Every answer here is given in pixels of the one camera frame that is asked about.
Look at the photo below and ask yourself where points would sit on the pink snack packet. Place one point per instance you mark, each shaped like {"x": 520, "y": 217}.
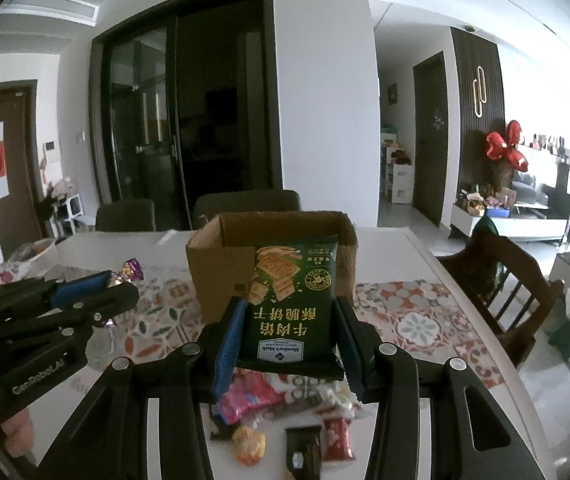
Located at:
{"x": 245, "y": 397}

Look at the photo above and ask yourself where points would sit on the yellow candy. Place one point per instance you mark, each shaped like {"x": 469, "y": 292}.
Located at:
{"x": 249, "y": 444}

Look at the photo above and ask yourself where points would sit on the black glass sliding door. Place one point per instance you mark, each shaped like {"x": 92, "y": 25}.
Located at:
{"x": 190, "y": 110}

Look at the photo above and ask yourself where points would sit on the white shelf stand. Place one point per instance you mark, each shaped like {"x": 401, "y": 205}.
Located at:
{"x": 67, "y": 215}

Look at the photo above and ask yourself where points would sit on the white storage boxes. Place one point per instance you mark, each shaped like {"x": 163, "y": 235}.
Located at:
{"x": 399, "y": 180}

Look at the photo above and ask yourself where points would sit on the red candy packet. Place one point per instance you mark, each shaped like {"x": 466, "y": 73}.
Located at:
{"x": 337, "y": 439}

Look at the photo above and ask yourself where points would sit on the brown entrance door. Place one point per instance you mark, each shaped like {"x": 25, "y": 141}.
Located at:
{"x": 15, "y": 160}

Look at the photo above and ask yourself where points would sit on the green cracker packet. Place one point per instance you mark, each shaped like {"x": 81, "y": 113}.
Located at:
{"x": 285, "y": 310}

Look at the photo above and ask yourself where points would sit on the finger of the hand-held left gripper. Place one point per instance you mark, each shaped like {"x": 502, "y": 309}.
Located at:
{"x": 82, "y": 285}
{"x": 115, "y": 302}

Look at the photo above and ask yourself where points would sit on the wide dark upholstered chair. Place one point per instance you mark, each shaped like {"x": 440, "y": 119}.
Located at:
{"x": 247, "y": 207}

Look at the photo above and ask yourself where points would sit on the brown cardboard box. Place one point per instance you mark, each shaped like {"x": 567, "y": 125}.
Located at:
{"x": 215, "y": 280}

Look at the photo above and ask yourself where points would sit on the white printed snack packet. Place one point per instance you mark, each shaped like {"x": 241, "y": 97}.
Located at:
{"x": 310, "y": 390}

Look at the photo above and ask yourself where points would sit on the small dark upholstered chair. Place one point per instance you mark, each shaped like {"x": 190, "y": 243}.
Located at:
{"x": 125, "y": 216}

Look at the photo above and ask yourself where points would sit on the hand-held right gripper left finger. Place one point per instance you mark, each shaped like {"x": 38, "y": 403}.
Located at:
{"x": 225, "y": 355}

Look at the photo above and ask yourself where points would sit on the black snack packet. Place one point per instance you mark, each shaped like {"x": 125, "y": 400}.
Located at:
{"x": 304, "y": 452}

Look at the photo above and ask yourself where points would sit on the grey sofa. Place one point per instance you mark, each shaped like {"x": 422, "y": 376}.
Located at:
{"x": 532, "y": 190}

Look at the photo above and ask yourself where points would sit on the gold loop wall ornament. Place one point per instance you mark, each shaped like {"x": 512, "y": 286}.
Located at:
{"x": 478, "y": 91}

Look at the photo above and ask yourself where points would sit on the dark interior door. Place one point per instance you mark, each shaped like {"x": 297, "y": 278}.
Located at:
{"x": 430, "y": 135}

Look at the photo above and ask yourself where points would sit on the ceiling air vent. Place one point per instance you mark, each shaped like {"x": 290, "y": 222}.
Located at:
{"x": 50, "y": 12}

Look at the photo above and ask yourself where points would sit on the patterned table mat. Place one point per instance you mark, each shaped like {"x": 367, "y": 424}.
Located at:
{"x": 415, "y": 320}

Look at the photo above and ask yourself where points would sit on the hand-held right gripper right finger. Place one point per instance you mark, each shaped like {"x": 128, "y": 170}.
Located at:
{"x": 352, "y": 355}

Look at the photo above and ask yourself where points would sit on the purple candy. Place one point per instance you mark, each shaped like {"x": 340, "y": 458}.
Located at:
{"x": 130, "y": 270}

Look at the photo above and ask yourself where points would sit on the white low cabinet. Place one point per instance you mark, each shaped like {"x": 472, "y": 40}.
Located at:
{"x": 525, "y": 225}

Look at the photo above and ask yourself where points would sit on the dark slatted wall panel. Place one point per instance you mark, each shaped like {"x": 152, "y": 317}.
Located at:
{"x": 465, "y": 160}

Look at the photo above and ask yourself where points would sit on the person's left hand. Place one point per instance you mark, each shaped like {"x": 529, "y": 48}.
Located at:
{"x": 17, "y": 432}

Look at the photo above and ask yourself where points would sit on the brown wooden chair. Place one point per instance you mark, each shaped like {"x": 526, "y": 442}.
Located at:
{"x": 510, "y": 290}

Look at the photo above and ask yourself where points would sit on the dark green cloth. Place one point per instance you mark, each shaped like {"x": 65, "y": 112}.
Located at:
{"x": 487, "y": 227}

